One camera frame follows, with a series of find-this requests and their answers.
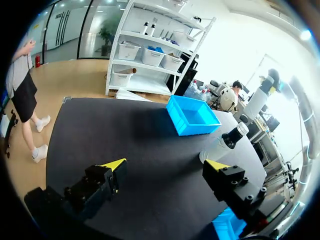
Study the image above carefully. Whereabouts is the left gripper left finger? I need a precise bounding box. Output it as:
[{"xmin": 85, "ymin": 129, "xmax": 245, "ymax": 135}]
[{"xmin": 63, "ymin": 158, "xmax": 128, "ymax": 221}]

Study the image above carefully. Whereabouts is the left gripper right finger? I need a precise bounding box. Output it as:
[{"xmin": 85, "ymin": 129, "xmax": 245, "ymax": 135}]
[{"xmin": 201, "ymin": 159, "xmax": 270, "ymax": 222}]

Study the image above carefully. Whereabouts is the blue plastic bin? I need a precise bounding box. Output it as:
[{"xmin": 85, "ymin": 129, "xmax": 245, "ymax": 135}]
[
  {"xmin": 211, "ymin": 206, "xmax": 249, "ymax": 240},
  {"xmin": 165, "ymin": 94, "xmax": 223, "ymax": 137}
]

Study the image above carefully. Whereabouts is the person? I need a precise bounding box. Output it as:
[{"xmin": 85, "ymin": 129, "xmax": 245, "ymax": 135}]
[
  {"xmin": 219, "ymin": 80, "xmax": 245, "ymax": 114},
  {"xmin": 5, "ymin": 38, "xmax": 52, "ymax": 164}
]

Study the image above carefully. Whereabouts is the white plastic bottle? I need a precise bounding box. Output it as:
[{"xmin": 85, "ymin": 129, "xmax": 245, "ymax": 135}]
[{"xmin": 199, "ymin": 121, "xmax": 250, "ymax": 165}]

